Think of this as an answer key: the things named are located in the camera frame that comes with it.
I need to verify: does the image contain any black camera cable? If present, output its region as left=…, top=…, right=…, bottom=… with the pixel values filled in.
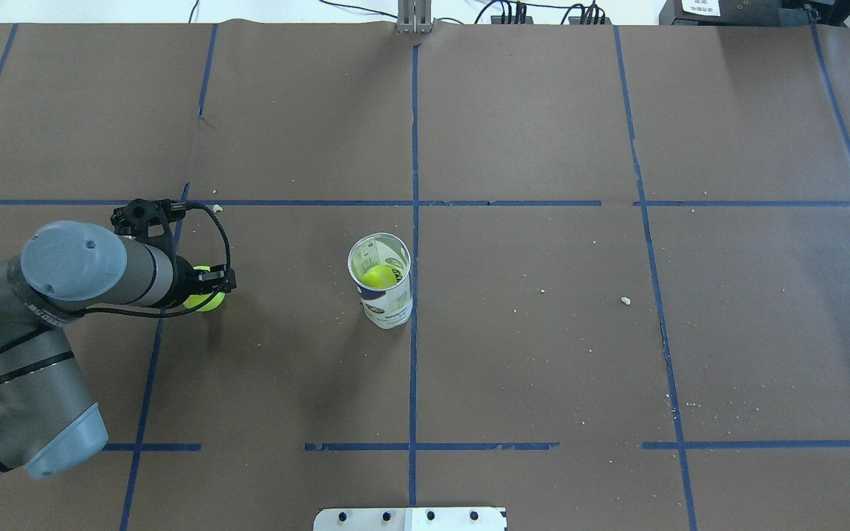
left=75, top=201, right=233, bottom=319

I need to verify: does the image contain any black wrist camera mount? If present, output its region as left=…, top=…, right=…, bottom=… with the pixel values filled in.
left=109, top=198, right=187, bottom=257

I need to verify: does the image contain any white metal base plate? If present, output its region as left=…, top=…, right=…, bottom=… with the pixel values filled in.
left=313, top=505, right=508, bottom=530

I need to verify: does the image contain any clear tennis ball can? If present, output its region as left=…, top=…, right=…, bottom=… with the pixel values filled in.
left=347, top=232, right=414, bottom=330

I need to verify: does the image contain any yellow-green tennis ball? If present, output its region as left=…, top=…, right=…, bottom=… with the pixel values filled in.
left=182, top=292, right=226, bottom=312

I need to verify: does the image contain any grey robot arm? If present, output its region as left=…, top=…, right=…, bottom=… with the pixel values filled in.
left=0, top=221, right=237, bottom=479

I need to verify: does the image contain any grey aluminium post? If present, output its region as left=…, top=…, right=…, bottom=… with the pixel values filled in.
left=395, top=0, right=435, bottom=34

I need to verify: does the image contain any black equipment box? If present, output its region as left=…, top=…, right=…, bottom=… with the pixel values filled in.
left=657, top=1, right=850, bottom=27

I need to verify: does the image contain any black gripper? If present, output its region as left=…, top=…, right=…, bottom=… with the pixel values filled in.
left=187, top=265, right=237, bottom=295

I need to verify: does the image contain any tennis ball inside can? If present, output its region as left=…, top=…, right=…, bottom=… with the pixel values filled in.
left=360, top=263, right=404, bottom=291

